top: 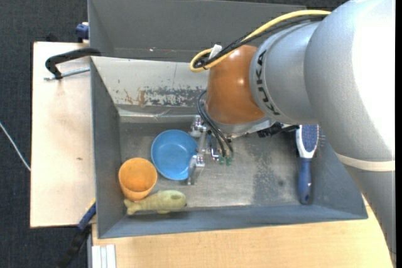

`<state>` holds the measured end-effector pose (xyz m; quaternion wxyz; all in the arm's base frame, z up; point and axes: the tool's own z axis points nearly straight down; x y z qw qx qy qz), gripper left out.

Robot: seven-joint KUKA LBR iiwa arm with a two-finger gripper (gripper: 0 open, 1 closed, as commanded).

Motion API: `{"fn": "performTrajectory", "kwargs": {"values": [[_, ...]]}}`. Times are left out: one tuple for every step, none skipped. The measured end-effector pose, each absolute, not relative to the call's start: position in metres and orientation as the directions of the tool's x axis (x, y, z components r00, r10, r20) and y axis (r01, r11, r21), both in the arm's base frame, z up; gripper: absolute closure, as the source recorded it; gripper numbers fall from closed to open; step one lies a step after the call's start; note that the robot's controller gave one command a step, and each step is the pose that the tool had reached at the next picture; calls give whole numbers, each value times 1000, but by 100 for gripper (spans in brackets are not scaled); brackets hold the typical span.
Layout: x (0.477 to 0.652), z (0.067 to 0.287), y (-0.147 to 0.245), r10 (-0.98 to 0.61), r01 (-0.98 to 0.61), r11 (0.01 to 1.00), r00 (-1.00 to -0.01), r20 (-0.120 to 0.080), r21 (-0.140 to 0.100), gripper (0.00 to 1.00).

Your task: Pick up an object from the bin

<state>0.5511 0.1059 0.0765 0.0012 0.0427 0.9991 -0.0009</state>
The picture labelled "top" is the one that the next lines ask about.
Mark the black cylinder on white bracket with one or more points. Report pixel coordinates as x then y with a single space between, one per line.
269 130

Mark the blue and white hairbrush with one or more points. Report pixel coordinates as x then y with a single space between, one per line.
306 147

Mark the pale wood flat board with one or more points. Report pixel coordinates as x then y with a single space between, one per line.
61 141

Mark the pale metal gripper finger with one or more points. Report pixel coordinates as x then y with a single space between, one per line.
195 169
197 126

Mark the orange cup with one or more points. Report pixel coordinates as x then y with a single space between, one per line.
137 177

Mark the green toy fish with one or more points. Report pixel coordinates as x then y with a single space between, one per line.
160 201

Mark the grey metal bin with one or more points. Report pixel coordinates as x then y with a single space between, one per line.
251 179

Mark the blue bowl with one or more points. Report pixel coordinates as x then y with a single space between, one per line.
171 155

